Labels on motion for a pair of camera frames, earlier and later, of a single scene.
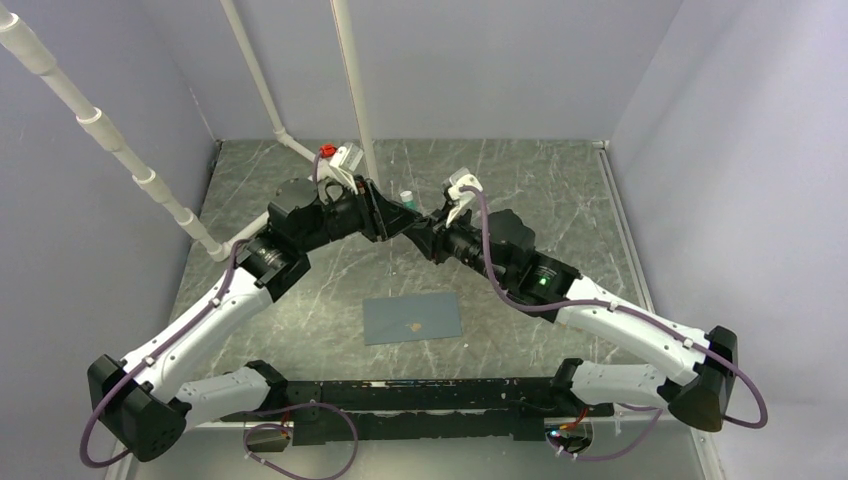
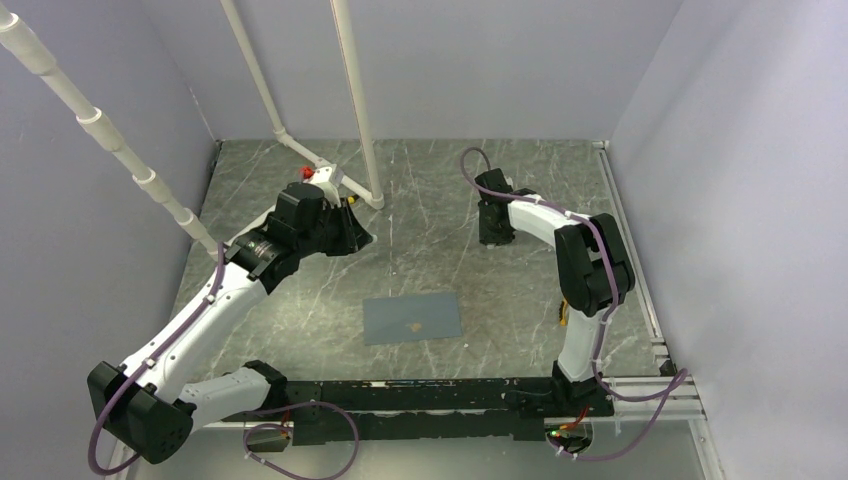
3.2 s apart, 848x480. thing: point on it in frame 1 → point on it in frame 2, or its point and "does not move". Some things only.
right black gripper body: [443, 237] → [490, 233]
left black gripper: [380, 217] → [353, 236]
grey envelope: [408, 318] does not move
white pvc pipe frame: [19, 41] does not move
